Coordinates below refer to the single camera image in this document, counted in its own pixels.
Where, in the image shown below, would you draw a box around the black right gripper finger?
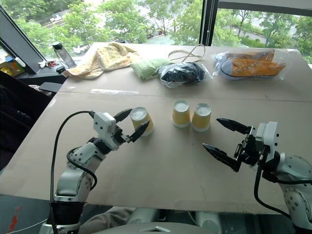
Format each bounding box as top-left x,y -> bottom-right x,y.
216,117 -> 253,135
202,143 -> 242,173

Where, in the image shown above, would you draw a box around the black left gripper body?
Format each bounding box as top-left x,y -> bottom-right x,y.
111,124 -> 132,146

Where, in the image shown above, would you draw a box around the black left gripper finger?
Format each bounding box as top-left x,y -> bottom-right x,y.
114,109 -> 133,124
125,120 -> 150,143

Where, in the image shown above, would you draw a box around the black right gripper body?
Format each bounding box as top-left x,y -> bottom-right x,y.
233,126 -> 263,167

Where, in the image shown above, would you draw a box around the yellow paper cup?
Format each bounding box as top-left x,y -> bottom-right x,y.
172,99 -> 191,128
191,103 -> 212,133
129,106 -> 155,137

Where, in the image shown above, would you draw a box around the clear tape strip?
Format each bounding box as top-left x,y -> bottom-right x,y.
90,88 -> 140,96

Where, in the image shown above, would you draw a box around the folded light green cloth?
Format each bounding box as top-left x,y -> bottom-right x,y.
130,58 -> 173,80

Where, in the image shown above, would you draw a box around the pale yellow towel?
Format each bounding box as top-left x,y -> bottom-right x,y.
66,42 -> 142,79

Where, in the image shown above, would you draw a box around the bagged orange sneakers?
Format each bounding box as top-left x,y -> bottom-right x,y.
212,49 -> 286,81

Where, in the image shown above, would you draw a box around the bagged black cloth items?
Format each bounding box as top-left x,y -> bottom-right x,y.
157,62 -> 213,88

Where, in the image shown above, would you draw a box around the dark grey flat plate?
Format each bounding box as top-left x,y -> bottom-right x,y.
38,82 -> 66,94

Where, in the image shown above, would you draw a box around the clear water bottle black lid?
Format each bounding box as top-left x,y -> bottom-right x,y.
52,41 -> 76,69

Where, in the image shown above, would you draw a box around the grey white robot torso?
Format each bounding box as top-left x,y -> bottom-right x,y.
94,207 -> 223,234

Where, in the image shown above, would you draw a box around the small red white items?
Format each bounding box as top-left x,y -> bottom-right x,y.
37,60 -> 60,69

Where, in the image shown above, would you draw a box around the black chair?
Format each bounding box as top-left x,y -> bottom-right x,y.
0,70 -> 55,173

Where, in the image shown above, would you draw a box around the colourful boxes on ledge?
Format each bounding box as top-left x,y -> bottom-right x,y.
0,55 -> 25,77

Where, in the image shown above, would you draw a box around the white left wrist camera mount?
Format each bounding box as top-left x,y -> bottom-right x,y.
93,112 -> 123,150

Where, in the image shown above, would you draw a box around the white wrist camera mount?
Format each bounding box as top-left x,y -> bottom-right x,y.
93,112 -> 123,150
254,121 -> 280,164

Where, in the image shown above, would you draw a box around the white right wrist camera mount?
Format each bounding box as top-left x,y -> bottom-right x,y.
254,121 -> 280,164

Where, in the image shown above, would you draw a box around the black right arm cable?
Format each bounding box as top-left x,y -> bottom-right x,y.
253,156 -> 312,219

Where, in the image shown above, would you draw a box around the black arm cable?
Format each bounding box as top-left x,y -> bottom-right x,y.
49,111 -> 98,234
253,156 -> 312,219

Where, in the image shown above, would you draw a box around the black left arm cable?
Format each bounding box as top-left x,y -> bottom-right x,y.
49,111 -> 98,234

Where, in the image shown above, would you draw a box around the beige looped cord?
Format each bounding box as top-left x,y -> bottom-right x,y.
168,44 -> 206,62

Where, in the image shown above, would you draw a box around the black vertical window frame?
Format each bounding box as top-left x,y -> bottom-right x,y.
199,0 -> 220,47

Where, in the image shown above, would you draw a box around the dark slanted window post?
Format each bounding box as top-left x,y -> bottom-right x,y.
0,4 -> 47,75

